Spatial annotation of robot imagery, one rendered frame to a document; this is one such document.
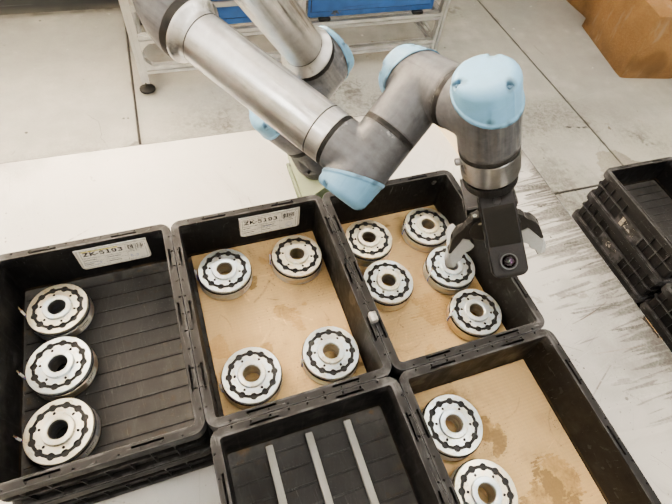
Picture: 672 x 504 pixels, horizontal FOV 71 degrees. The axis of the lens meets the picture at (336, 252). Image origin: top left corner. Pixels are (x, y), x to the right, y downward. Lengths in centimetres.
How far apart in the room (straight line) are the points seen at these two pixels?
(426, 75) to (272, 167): 81
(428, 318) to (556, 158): 196
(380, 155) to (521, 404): 56
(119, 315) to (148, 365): 12
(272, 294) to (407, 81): 51
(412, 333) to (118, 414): 54
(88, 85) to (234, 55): 230
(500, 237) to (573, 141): 234
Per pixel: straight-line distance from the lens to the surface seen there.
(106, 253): 98
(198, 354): 80
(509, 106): 55
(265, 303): 94
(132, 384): 92
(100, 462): 78
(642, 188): 206
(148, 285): 100
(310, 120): 62
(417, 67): 62
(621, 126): 326
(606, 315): 132
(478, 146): 58
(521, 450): 94
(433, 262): 101
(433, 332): 96
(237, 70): 67
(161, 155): 142
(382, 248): 100
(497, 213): 66
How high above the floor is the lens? 166
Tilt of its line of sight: 55 degrees down
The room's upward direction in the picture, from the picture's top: 9 degrees clockwise
